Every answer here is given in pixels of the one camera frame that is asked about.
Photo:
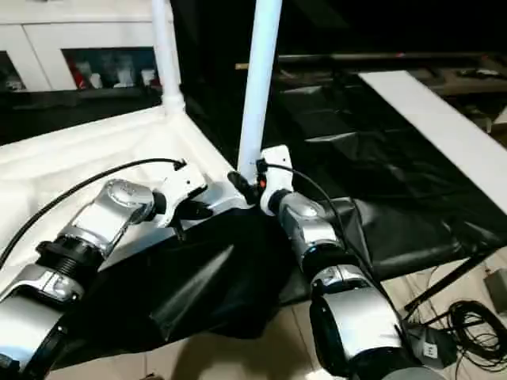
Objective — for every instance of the white plastic table leg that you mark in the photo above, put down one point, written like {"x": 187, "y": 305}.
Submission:
{"x": 166, "y": 51}
{"x": 259, "y": 79}

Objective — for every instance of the white plastic table top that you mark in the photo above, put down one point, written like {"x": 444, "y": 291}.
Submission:
{"x": 99, "y": 150}

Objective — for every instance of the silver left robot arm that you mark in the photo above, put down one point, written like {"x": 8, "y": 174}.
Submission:
{"x": 107, "y": 213}

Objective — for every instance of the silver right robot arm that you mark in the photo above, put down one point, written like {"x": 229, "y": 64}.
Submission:
{"x": 344, "y": 308}

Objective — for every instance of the black table mat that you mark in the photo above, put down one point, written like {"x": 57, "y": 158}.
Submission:
{"x": 396, "y": 178}

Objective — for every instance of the white patterned figure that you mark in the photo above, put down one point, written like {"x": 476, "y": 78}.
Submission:
{"x": 124, "y": 75}

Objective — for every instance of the small white cup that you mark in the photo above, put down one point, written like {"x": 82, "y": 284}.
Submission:
{"x": 94, "y": 80}

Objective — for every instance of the red white bottle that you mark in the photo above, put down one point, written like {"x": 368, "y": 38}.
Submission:
{"x": 81, "y": 75}

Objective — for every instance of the long black pole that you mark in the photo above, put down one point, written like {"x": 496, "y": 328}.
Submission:
{"x": 376, "y": 57}

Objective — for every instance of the white flat board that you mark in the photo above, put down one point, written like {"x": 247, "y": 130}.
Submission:
{"x": 443, "y": 122}

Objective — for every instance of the black fabric covered furniture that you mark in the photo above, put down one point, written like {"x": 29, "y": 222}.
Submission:
{"x": 376, "y": 23}

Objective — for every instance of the black tripod leg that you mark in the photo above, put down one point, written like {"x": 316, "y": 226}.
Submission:
{"x": 447, "y": 283}

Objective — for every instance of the white glass-door cabinet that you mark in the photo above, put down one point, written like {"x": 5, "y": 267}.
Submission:
{"x": 39, "y": 39}

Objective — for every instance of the black flat gadget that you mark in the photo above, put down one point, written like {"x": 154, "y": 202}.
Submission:
{"x": 475, "y": 73}

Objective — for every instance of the grey metal floor box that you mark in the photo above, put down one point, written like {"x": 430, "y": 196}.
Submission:
{"x": 497, "y": 289}

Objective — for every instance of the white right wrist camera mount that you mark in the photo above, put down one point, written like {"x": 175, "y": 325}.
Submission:
{"x": 277, "y": 166}

